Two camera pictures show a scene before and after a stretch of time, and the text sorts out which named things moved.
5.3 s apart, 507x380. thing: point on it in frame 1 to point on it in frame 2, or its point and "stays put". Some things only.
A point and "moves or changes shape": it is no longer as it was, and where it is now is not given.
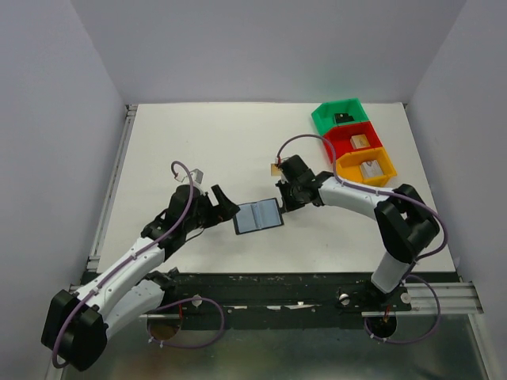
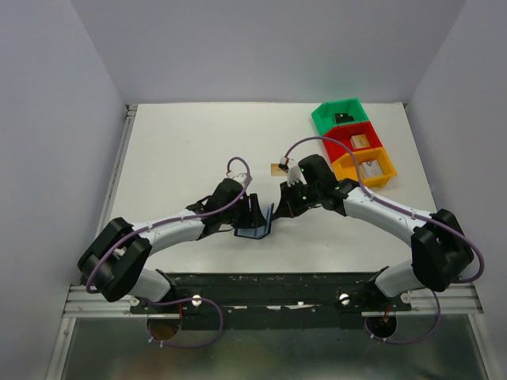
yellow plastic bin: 348,166 stays put
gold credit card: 276,171 stays put
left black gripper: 215,207 to 245,210
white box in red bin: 359,141 stays put
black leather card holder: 257,215 moves or changes shape
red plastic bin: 341,138 stays put
